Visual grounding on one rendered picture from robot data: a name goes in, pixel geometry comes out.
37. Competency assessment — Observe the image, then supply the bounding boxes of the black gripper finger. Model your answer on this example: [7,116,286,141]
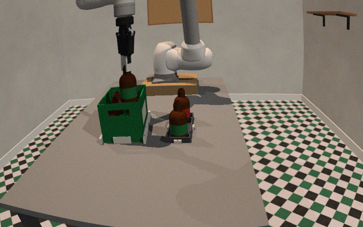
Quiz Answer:
[116,30,125,71]
[122,28,135,72]

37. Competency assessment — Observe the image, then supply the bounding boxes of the green crate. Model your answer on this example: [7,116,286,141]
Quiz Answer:
[97,84,148,143]

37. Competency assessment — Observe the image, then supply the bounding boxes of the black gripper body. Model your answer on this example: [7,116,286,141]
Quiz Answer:
[116,16,134,37]

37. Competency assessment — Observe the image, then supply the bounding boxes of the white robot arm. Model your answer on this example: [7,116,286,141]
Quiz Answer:
[76,0,213,84]

